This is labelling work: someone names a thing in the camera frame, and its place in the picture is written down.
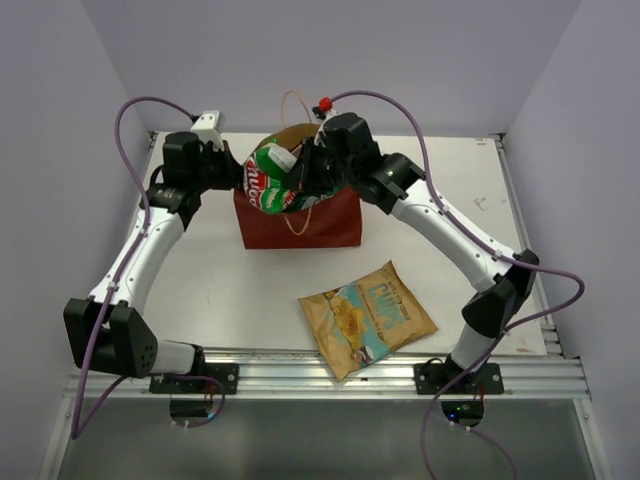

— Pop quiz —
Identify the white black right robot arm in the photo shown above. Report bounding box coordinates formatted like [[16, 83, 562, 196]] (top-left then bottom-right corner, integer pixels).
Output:
[[284, 112, 539, 393]]

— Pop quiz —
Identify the red brown paper bag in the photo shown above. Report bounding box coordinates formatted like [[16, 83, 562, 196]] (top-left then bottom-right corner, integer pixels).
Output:
[[232, 89, 363, 251]]

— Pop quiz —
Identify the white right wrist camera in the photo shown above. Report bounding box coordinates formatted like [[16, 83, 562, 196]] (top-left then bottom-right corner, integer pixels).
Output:
[[312, 97, 344, 133]]

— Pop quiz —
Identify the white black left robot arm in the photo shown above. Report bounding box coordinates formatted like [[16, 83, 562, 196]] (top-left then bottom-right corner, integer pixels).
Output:
[[63, 128, 242, 393]]

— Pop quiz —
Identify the aluminium table frame rail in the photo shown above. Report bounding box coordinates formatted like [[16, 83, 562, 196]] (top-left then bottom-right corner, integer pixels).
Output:
[[63, 132, 596, 401]]

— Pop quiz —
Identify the light green Chuba chips bag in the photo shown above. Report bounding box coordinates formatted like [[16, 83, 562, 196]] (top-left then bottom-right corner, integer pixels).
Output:
[[254, 143, 297, 180]]

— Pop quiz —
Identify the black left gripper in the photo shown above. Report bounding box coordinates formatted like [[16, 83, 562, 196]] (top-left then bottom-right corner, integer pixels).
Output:
[[190, 140, 245, 193]]

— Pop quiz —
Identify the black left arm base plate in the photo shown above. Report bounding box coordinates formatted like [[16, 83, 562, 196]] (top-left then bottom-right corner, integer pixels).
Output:
[[149, 362, 240, 395]]

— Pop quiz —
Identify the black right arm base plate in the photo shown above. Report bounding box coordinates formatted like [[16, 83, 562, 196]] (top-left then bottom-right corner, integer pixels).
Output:
[[413, 358, 505, 395]]

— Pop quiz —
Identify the red Chuba chips bag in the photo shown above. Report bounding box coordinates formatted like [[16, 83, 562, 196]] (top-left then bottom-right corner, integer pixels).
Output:
[[243, 155, 269, 209]]

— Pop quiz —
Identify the dark green chips bag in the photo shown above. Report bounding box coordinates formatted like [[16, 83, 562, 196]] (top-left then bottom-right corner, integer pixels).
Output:
[[255, 186, 322, 215]]

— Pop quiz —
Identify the tan kettle chips bag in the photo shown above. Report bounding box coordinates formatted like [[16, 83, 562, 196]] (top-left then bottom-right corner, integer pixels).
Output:
[[298, 261, 438, 382]]

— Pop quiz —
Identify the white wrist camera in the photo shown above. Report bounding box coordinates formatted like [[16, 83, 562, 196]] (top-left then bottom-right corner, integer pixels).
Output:
[[190, 110, 224, 151], [312, 97, 344, 133]]

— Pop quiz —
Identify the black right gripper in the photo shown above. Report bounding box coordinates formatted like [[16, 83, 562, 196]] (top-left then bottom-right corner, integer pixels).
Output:
[[284, 136, 358, 194]]

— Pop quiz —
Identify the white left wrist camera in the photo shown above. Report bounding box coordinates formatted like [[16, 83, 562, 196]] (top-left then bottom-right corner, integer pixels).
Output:
[[190, 110, 224, 151]]

